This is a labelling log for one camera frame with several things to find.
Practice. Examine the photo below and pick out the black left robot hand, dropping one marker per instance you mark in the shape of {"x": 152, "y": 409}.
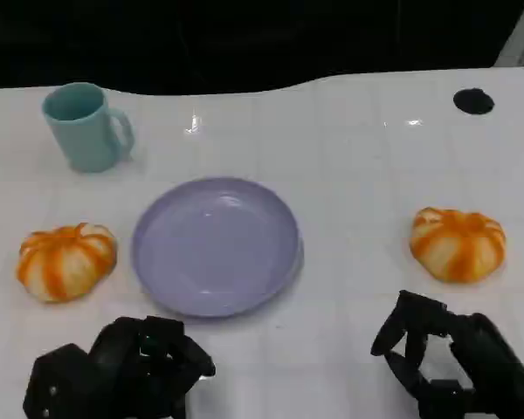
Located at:
{"x": 122, "y": 362}

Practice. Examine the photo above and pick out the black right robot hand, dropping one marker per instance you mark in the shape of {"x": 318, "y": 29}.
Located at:
{"x": 489, "y": 353}

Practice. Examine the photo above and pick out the orange and white bread roll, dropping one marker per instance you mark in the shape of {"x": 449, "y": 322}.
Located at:
{"x": 65, "y": 264}
{"x": 458, "y": 249}

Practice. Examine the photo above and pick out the lilac plate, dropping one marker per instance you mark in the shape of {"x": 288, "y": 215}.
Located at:
{"x": 216, "y": 246}

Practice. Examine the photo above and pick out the pale green mug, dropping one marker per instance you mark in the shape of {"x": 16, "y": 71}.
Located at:
{"x": 85, "y": 139}

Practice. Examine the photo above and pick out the black table grommet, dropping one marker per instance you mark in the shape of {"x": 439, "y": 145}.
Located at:
{"x": 473, "y": 101}

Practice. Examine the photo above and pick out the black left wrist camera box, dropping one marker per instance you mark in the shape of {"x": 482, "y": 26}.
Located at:
{"x": 57, "y": 384}

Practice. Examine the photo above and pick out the silver metal frame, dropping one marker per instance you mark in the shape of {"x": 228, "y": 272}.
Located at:
{"x": 521, "y": 39}

